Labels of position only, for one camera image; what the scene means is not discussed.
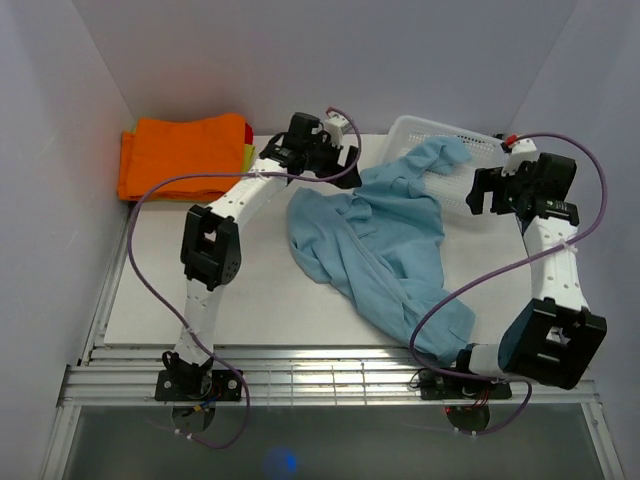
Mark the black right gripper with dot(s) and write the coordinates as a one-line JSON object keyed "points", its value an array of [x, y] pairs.
{"points": [[484, 181]]}

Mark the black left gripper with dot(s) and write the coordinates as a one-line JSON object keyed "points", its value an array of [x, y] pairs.
{"points": [[325, 142]]}

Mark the light blue trousers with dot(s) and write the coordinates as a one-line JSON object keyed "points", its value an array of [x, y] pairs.
{"points": [[379, 246]]}

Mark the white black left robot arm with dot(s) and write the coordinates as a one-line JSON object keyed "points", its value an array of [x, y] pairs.
{"points": [[211, 246]]}

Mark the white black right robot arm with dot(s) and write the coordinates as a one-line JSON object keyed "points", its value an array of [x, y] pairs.
{"points": [[555, 337]]}

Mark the folded red trousers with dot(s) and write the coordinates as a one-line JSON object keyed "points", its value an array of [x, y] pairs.
{"points": [[249, 134]]}

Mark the folded orange trousers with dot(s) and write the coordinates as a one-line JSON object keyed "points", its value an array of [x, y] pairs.
{"points": [[163, 150]]}

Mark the white perforated plastic basket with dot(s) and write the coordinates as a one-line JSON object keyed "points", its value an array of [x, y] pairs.
{"points": [[450, 189]]}

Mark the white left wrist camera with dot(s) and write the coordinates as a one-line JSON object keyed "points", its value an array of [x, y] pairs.
{"points": [[336, 125]]}

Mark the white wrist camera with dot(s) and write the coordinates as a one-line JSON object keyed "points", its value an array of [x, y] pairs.
{"points": [[517, 152], [336, 125]]}

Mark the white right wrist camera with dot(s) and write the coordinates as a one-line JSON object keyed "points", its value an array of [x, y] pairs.
{"points": [[517, 152]]}

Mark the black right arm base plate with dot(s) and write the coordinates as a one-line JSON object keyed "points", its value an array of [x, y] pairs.
{"points": [[437, 387]]}

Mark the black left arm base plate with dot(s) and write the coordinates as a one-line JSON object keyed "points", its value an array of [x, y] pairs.
{"points": [[216, 385]]}

